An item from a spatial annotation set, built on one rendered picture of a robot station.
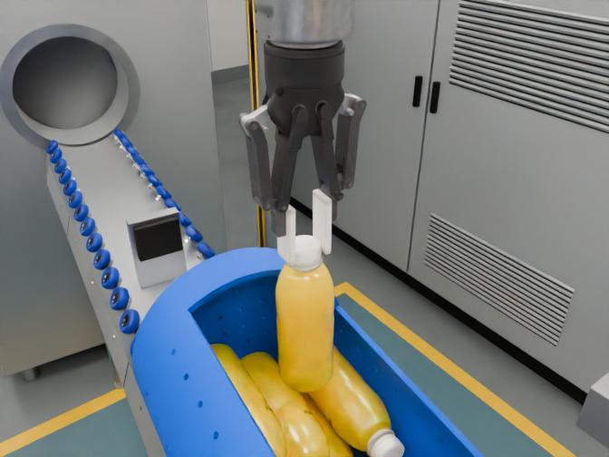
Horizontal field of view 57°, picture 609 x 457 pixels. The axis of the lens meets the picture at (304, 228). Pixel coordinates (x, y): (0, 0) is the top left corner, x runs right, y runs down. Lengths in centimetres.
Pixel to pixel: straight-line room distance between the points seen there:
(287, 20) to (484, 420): 188
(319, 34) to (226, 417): 36
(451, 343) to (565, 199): 81
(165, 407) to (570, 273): 165
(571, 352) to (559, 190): 60
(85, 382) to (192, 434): 180
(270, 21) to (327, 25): 5
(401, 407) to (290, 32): 47
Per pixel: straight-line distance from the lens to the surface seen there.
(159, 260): 117
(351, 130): 58
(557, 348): 226
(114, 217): 147
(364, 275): 277
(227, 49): 552
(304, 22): 49
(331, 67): 52
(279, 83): 52
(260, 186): 55
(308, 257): 61
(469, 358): 241
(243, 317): 79
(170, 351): 66
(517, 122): 203
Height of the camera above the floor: 163
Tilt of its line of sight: 32 degrees down
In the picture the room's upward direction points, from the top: straight up
